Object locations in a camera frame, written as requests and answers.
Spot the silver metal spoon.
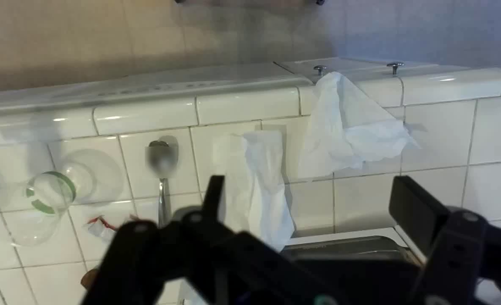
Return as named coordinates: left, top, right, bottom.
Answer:
left=145, top=139, right=179, bottom=227

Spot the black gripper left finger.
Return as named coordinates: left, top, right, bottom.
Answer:
left=79, top=175, right=332, bottom=305

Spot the clear glass with green band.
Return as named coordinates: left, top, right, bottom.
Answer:
left=0, top=148, right=125, bottom=248

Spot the crumpled white cloth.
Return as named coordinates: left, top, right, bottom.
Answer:
left=299, top=71, right=420, bottom=182

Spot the red white small wrapper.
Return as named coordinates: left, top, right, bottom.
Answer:
left=84, top=214, right=120, bottom=241

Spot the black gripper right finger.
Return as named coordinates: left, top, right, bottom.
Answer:
left=389, top=175, right=501, bottom=305

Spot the white base cabinet front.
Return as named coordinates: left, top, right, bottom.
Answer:
left=0, top=56, right=467, bottom=112

